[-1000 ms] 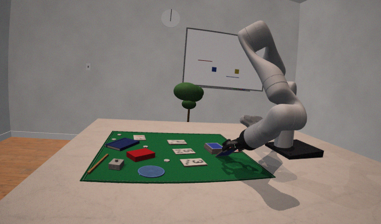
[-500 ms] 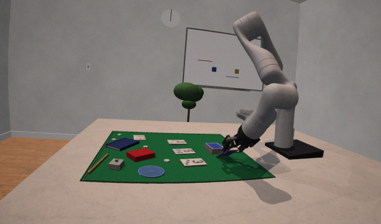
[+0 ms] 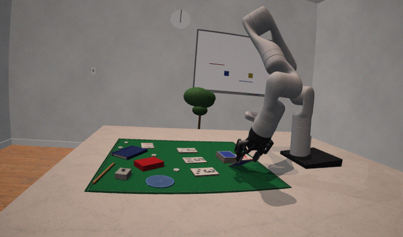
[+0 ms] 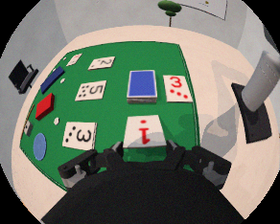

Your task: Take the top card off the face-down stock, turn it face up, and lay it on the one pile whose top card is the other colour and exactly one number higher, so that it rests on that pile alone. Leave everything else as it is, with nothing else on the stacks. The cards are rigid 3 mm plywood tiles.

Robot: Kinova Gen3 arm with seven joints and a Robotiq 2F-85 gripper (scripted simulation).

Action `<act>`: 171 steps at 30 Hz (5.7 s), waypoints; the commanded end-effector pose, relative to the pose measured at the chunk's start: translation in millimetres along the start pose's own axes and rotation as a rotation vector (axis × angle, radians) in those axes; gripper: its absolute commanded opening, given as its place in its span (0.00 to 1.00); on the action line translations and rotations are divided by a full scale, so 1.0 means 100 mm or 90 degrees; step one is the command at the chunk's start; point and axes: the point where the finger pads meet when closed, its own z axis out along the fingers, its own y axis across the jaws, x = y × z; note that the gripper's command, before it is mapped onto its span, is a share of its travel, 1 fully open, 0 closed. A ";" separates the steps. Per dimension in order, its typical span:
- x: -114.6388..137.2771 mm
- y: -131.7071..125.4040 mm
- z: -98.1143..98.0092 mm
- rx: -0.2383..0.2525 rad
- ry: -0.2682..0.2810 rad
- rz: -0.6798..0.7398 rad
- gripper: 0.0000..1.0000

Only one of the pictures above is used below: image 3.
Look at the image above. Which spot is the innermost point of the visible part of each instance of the blue rectangular card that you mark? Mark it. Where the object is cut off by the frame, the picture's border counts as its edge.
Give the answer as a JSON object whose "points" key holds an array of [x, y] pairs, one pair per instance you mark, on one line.
{"points": [[242, 163]]}

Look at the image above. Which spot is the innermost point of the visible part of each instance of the blue card stack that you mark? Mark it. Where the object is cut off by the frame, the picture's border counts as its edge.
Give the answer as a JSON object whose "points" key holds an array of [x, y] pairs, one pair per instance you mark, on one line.
{"points": [[226, 154]]}

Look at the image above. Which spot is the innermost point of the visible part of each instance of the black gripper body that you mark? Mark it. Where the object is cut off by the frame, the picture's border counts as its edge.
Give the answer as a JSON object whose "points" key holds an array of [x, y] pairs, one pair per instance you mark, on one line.
{"points": [[254, 138]]}

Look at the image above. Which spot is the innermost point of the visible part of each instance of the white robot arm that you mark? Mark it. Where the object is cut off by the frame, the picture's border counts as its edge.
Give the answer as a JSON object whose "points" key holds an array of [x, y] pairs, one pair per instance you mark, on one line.
{"points": [[283, 81]]}

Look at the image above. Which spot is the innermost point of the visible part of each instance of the red flat box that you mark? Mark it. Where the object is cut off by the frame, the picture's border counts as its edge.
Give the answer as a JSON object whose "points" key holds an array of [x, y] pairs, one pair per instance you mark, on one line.
{"points": [[148, 163]]}

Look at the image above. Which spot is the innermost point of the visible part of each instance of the thin wooden stick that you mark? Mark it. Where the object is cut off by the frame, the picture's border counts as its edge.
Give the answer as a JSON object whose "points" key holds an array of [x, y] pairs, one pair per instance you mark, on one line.
{"points": [[103, 173]]}

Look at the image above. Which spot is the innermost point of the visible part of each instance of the dark blue rectangular tile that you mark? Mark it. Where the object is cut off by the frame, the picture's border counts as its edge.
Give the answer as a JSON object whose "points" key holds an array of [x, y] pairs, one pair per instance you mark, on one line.
{"points": [[129, 152]]}

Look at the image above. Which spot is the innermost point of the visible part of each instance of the blue round coaster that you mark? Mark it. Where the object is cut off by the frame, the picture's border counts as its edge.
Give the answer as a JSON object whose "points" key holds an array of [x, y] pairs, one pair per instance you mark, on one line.
{"points": [[159, 181]]}

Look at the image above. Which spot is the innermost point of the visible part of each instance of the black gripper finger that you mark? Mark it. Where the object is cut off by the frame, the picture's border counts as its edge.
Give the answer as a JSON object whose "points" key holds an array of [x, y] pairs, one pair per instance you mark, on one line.
{"points": [[262, 150], [240, 146]]}

